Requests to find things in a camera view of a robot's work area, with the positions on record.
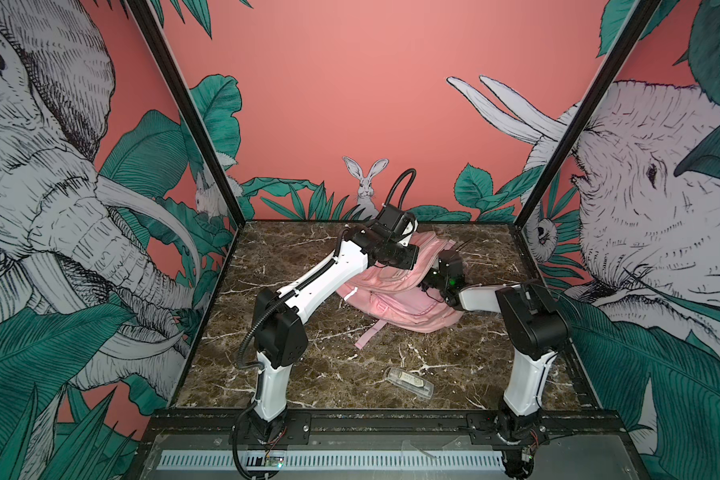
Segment black right corner frame post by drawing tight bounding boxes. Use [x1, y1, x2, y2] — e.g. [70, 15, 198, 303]
[514, 0, 660, 229]

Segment black front mounting rail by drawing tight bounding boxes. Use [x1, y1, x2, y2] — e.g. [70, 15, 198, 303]
[142, 408, 628, 446]

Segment black left corner frame post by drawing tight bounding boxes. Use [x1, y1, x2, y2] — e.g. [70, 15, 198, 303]
[126, 0, 246, 227]

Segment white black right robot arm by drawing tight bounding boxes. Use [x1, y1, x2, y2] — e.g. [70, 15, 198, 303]
[420, 269, 570, 420]

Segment black corner frame post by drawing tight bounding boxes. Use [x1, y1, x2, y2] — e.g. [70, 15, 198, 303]
[514, 0, 660, 229]
[126, 0, 246, 227]

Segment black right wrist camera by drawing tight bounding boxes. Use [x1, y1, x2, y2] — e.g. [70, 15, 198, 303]
[437, 249, 464, 280]

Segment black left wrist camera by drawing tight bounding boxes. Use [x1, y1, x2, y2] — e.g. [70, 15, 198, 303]
[371, 205, 418, 242]

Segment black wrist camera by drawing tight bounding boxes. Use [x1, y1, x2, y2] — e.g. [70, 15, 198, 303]
[371, 205, 418, 242]
[437, 249, 464, 280]

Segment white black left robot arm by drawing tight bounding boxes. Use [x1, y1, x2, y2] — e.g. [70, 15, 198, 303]
[237, 221, 418, 424]

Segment clear plastic eraser box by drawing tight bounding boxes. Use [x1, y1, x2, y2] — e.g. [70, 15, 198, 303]
[385, 367, 434, 400]

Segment pink student backpack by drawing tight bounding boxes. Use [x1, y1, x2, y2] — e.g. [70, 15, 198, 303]
[336, 231, 463, 349]

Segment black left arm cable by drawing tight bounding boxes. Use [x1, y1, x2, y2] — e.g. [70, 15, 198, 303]
[236, 257, 340, 370]

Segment white ventilation grille strip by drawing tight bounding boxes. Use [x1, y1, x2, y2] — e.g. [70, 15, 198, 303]
[155, 450, 504, 472]

